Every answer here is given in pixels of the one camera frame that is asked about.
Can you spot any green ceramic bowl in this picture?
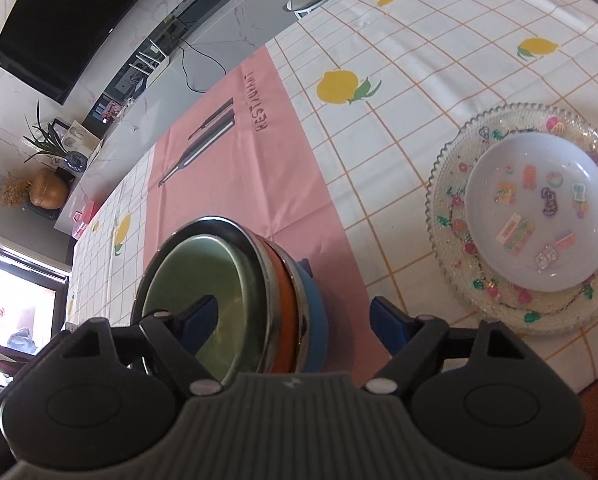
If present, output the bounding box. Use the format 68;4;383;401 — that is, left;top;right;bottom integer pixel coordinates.
142;235;261;384

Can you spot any clear glass plate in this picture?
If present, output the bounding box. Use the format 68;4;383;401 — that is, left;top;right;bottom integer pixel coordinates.
426;103;598;334

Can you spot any blue steel bowl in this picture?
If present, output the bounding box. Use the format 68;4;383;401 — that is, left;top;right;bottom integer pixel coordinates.
276;247;329;373

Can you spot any orange steel bowl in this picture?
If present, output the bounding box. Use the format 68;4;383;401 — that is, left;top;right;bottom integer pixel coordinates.
131;216;299;374

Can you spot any small white sticker plate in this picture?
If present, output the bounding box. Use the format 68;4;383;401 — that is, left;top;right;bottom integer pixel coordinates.
464;132;598;292

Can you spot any pink storage box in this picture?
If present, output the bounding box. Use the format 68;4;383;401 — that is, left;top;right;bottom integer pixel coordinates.
72;200;99;240

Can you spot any brown round vase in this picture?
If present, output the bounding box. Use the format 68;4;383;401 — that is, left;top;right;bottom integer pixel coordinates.
28;168;69;210

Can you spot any framed photo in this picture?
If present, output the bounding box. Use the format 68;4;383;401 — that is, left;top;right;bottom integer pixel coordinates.
61;122;100;157

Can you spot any potted plant in blue vase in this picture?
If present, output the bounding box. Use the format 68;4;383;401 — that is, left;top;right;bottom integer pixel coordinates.
23;104;87;174

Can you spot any white wifi router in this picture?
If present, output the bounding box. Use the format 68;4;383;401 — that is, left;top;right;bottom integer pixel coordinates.
132;39;170;88

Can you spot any black power cable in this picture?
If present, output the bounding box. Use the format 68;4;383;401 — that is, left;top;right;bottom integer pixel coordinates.
178;41;231;96

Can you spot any black wall television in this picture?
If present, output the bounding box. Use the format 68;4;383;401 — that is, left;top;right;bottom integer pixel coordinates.
0;0;138;104

